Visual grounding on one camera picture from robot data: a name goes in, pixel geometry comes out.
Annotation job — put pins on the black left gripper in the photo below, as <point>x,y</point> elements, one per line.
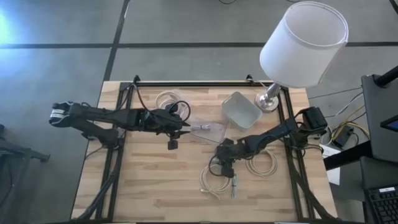
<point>164,123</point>

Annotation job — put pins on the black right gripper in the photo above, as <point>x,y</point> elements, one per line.
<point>227,149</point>

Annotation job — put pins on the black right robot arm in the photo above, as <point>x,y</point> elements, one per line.
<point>267,137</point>

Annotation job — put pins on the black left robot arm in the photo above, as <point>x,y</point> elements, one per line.
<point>102,115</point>

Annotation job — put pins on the large clear plastic bin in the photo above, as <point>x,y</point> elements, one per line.
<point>217,132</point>

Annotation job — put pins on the small clear plastic container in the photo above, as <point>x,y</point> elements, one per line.
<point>178,95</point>

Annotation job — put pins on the white plastic bin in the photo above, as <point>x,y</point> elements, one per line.
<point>241,110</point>

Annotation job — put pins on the black table clamp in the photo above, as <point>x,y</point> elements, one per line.
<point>248,77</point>
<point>136,77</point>

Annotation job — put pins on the white paper sheet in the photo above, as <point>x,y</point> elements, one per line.
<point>331,174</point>

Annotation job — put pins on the black power adapter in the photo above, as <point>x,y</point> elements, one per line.
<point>342,137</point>

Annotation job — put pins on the white table lamp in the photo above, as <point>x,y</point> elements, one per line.
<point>298,46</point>

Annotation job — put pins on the black tablet screen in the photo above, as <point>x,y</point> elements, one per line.
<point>390,124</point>

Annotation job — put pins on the black keyboard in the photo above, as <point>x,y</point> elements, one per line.
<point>384,207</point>

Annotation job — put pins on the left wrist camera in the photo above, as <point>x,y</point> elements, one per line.
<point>173,145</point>

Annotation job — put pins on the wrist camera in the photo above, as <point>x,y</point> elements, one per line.
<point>173,145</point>
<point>228,173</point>

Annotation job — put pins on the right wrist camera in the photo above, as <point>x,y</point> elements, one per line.
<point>228,173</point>

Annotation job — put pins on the black aluminium table frame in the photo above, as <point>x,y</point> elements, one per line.
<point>202,84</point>

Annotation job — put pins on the black cart frame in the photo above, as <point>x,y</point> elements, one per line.
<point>18,152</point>

